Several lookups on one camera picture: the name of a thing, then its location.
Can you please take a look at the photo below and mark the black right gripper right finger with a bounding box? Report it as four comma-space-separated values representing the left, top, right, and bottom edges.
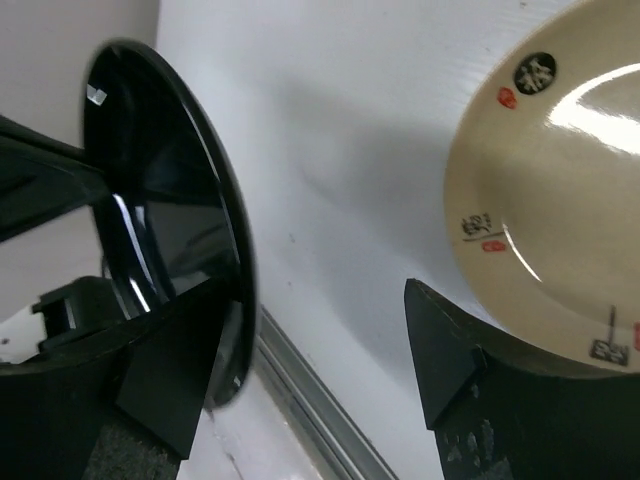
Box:
404, 279, 639, 479

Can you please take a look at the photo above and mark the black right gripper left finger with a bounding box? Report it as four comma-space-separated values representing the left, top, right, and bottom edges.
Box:
1, 280, 225, 479

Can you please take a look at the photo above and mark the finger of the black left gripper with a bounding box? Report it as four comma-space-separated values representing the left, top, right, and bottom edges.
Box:
1, 116, 105, 242

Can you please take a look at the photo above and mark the aluminium table frame rail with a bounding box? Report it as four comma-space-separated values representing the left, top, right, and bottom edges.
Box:
256, 311, 397, 479

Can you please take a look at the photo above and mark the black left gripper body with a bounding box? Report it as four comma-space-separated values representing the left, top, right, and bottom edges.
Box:
32, 276, 125, 353

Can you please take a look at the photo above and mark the cream plate with characters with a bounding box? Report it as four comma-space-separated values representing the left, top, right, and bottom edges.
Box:
444, 1, 639, 374

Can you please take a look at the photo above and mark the black plate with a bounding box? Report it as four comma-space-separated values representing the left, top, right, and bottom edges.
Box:
83, 39, 260, 407

